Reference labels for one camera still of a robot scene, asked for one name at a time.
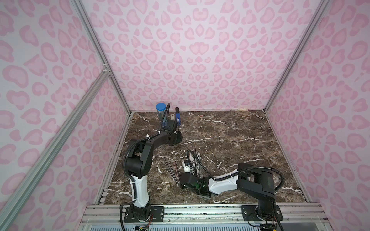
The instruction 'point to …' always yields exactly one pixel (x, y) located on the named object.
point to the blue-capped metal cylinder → (161, 108)
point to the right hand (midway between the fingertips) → (180, 176)
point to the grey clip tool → (172, 116)
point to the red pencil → (176, 170)
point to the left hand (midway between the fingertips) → (183, 138)
